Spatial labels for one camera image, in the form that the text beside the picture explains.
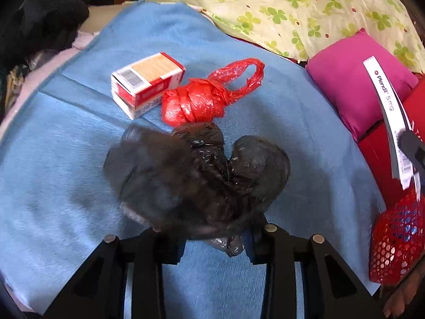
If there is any orange white carton box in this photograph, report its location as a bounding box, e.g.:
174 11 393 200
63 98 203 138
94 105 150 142
110 52 186 120

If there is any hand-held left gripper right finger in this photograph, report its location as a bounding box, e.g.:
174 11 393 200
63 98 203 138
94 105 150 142
247 223 381 319

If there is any pink pillow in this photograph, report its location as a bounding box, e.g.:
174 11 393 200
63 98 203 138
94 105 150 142
305 28 419 143

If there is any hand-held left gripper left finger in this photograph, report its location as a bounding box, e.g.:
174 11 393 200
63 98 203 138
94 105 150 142
41 228 186 319

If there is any black plastic bag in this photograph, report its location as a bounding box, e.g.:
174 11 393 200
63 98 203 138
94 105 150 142
231 135 291 207
103 122 253 258

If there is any black clothing pile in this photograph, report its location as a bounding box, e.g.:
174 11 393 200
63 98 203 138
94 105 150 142
0 0 90 70

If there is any white medicine box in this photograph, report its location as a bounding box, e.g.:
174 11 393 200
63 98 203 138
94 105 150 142
363 55 422 190

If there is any beige mattress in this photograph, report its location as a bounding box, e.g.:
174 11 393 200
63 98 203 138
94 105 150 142
80 3 140 35

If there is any clover print quilt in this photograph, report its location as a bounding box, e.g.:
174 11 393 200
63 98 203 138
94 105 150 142
141 0 425 74

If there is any red shopping bag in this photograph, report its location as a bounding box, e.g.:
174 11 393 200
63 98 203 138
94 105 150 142
357 73 425 213

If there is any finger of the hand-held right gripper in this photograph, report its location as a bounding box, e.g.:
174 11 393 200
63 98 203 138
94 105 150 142
398 129 425 177

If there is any knotted red plastic bag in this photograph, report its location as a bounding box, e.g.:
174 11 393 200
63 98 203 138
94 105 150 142
161 58 265 127

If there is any blue blanket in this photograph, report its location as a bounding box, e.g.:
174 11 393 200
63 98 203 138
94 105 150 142
0 2 387 316

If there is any person's right forearm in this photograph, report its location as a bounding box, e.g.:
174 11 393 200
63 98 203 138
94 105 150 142
382 266 425 319

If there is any red mesh basket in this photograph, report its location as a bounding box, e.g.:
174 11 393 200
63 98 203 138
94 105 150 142
368 186 425 286

